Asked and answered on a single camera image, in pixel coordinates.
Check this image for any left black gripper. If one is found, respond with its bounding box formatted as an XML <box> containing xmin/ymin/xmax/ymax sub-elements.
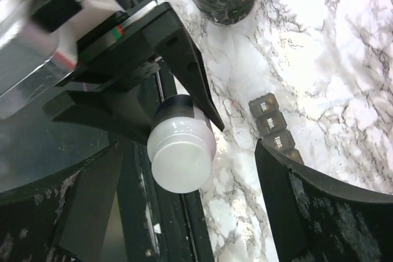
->
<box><xmin>42</xmin><ymin>2</ymin><xmax>225</xmax><ymax>145</ymax></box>

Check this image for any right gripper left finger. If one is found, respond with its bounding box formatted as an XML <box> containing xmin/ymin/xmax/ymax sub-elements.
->
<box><xmin>1</xmin><ymin>143</ymin><xmax>122</xmax><ymax>261</ymax></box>

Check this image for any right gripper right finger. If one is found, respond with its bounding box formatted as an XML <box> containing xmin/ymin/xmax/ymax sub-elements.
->
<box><xmin>255</xmin><ymin>141</ymin><xmax>392</xmax><ymax>261</ymax></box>

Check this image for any white pill bottle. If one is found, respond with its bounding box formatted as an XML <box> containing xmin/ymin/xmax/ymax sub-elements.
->
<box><xmin>147</xmin><ymin>94</ymin><xmax>217</xmax><ymax>194</ymax></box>

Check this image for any grey weekly pill organizer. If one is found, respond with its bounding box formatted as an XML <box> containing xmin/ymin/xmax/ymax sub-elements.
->
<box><xmin>248</xmin><ymin>93</ymin><xmax>304</xmax><ymax>164</ymax></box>

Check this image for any black table front rail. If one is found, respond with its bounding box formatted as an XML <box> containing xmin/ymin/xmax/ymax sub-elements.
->
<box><xmin>116</xmin><ymin>59</ymin><xmax>216</xmax><ymax>261</ymax></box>

